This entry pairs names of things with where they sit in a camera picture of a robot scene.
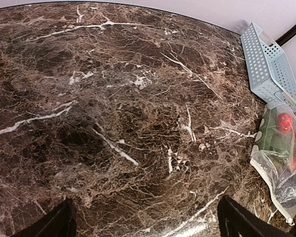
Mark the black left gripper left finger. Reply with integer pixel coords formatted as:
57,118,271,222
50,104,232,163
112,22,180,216
12,198,76,237

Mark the green fake vegetable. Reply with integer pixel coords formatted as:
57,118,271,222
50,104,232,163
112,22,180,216
255,108,292,154

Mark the clear zip top bag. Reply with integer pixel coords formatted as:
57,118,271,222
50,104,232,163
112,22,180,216
250,102,296,224

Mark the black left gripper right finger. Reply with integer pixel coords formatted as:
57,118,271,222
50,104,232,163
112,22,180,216
217,195,291,237

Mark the red fake tomato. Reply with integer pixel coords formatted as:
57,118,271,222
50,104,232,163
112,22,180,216
277,113,293,133

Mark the black corner frame post right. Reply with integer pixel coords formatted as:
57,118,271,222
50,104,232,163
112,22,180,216
276,24,296,46

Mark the light blue perforated basket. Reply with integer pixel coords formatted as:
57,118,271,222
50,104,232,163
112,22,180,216
241,22,296,112

